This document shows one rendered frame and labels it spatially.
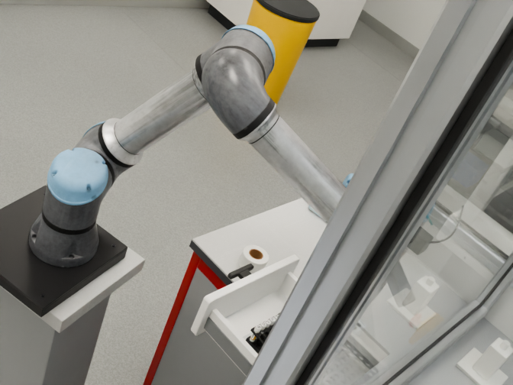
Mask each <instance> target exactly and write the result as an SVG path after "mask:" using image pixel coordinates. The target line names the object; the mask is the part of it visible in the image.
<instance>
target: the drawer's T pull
mask: <svg viewBox="0 0 513 385"><path fill-rule="evenodd" d="M253 268H254V265H252V264H248V265H246V266H243V267H241V268H239V269H237V270H234V271H232V272H230V273H229V274H228V275H227V276H228V278H229V279H231V280H232V279H234V278H235V277H239V278H240V279H243V278H244V277H247V276H249V275H251V274H252V273H251V272H250V271H251V270H252V269H253Z"/></svg>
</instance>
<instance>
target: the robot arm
mask: <svg viewBox="0 0 513 385"><path fill-rule="evenodd" d="M275 58H276V52H275V48H274V46H273V42H272V41H271V40H270V38H269V37H268V35H267V34H266V33H265V32H263V31H262V30H260V29H259V28H258V27H254V26H251V25H247V24H242V25H238V26H235V27H233V28H231V29H230V30H228V31H226V32H225V33H224V35H223V37H222V39H221V40H220V41H218V42H217V43H216V44H215V45H213V46H212V47H210V48H209V49H207V50H206V51H205V52H203V53H202V54H200V55H199V56H197V57H196V58H195V63H194V69H193V70H191V71H189V72H188V73H187V74H185V75H184V76H182V77H181V78H179V79H178V80H176V81H175V82H174V83H172V84H171V85H169V86H168V87H166V88H165V89H164V90H162V91H161V92H159V93H158V94H156V95H155V96H154V97H152V98H151V99H149V100H148V101H146V102H145V103H144V104H142V105H141V106H139V107H138V108H136V109H135V110H133V111H132V112H131V113H129V114H128V115H126V116H124V117H123V118H122V119H119V118H110V119H108V120H107V121H102V122H99V123H98V124H96V125H94V126H92V127H91V128H90V129H89V130H88V131H87V132H86V133H85V134H84V135H83V137H82V139H81V140H80V141H79V143H78V144H77V145H76V146H75V147H74V148H73V149H72V150H70V149H68V150H65V151H63V152H61V153H60V154H58V155H57V156H56V157H55V158H54V160H53V162H52V164H51V166H50V169H49V171H48V174H47V188H46V192H45V197H44V205H43V210H42V212H41V214H40V215H39V216H38V218H37V220H36V221H35V222H34V224H33V225H32V227H31V230H30V234H29V245H30V248H31V250H32V252H33V253H34V254H35V255H36V256H37V257H38V258H39V259H40V260H42V261H43V262H45V263H47V264H50V265H53V266H56V267H77V266H80V265H82V264H85V263H87V262H88V261H90V260H91V259H92V258H93V257H94V256H95V253H96V251H97V248H98V243H99V236H98V229H97V224H96V220H97V217H98V211H99V208H100V205H101V203H102V200H103V199H104V197H105V195H106V194H107V192H108V191H109V190H110V188H111V187H112V185H113V183H114V182H115V180H116V179H117V178H118V177H119V176H120V175H121V174H122V173H123V172H124V171H126V170H128V169H130V168H131V167H132V166H134V165H135V164H137V163H139V162H140V160H141V159H142V156H143V151H145V150H146V149H148V148H149V147H151V146H153V145H154V144H156V143H157V142H159V141H161V140H162V139H164V138H165V137H167V136H168V135H170V134H172V133H173V132H174V131H176V130H178V129H179V128H181V127H182V126H183V125H186V124H187V123H189V122H190V121H191V120H193V119H195V118H197V117H198V116H200V115H201V114H202V113H204V112H206V111H207V110H209V109H210V108H212V110H213V112H214V113H215V114H216V115H217V116H218V118H219V119H220V121H221V122H222V123H223V125H224V126H225V127H226V128H227V129H228V130H229V132H230V133H232V135H233V136H235V137H236V139H238V140H239V141H247V142H248V143H249V144H250V145H251V146H252V147H253V148H254V149H255V150H256V151H257V152H258V153H259V154H260V155H261V156H262V157H263V158H264V159H265V160H266V161H267V162H268V163H269V164H270V165H271V166H272V167H273V169H274V170H275V171H276V172H277V173H278V174H279V175H280V176H281V177H282V178H283V179H284V180H285V181H286V182H287V183H288V184H289V185H290V186H291V187H292V188H293V189H294V190H295V191H296V192H297V193H298V194H299V195H300V196H301V197H302V198H303V199H304V200H305V201H306V202H307V203H308V204H309V205H310V206H311V207H312V208H313V209H314V210H315V211H316V212H317V213H318V214H319V215H320V216H321V217H322V218H323V219H324V220H325V222H326V223H328V222H329V220H330V218H331V216H332V214H333V213H334V210H335V209H336V207H337V204H338V203H339V201H340V199H341V197H342V195H343V194H344V191H345V189H346V188H347V186H348V184H349V182H350V180H351V178H352V176H353V175H354V173H350V174H349V175H347V177H346V178H345V180H344V181H343V183H342V182H341V181H340V180H339V179H338V178H337V177H336V176H335V175H334V174H333V173H332V172H331V171H330V170H329V169H328V168H327V167H326V166H325V165H324V163H323V162H322V161H321V160H320V159H319V158H318V157H317V156H316V155H315V153H314V152H313V151H312V150H311V149H310V148H309V147H308V146H307V145H306V144H305V142H304V141H303V140H302V139H301V138H300V137H299V136H298V135H297V134H296V133H295V132H294V131H293V130H292V129H291V128H290V127H289V126H288V125H287V124H286V123H285V121H284V120H283V119H282V118H281V117H280V116H279V115H278V114H277V113H276V103H275V102H274V101H273V100H272V99H271V98H270V97H269V96H268V94H267V92H266V90H265V88H264V86H265V84H266V81H267V79H268V77H269V75H270V73H271V72H272V71H273V67H274V64H275Z"/></svg>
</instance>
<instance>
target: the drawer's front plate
mask: <svg viewBox="0 0 513 385"><path fill-rule="evenodd" d="M298 262H299V258H298V257H297V256H296V255H295V254H293V255H292V256H290V257H287V258H285V259H283V260H281V261H279V262H276V263H274V264H272V265H270V266H268V267H266V268H263V269H262V270H259V271H257V272H256V273H253V274H251V275H249V276H247V277H244V278H243V279H241V280H238V281H236V282H234V283H232V284H230V285H228V286H225V287H223V288H221V289H219V290H217V291H215V292H213V293H210V294H208V295H207V296H205V297H204V299H203V301H202V304H201V306H200V308H199V310H198V313H197V316H196V317H195V321H194V322H193V325H192V327H191V331H192V332H193V333H194V334H195V335H200V334H201V333H203V332H205V330H204V326H205V323H206V321H207V319H208V317H209V316H210V315H211V311H212V310H213V309H217V310H218V311H219V312H220V313H221V314H222V315H223V316H224V317H227V316H229V315H231V314H232V313H234V312H236V311H238V310H240V309H242V308H244V307H246V306H248V305H250V304H252V303H254V302H256V301H257V300H259V299H262V298H263V297H265V296H268V295H269V294H271V293H274V292H275V291H277V290H279V288H280V287H281V285H282V282H283V280H284V279H285V277H286V274H287V273H288V272H290V271H291V272H292V273H293V272H294V270H295V268H296V266H297V264H298Z"/></svg>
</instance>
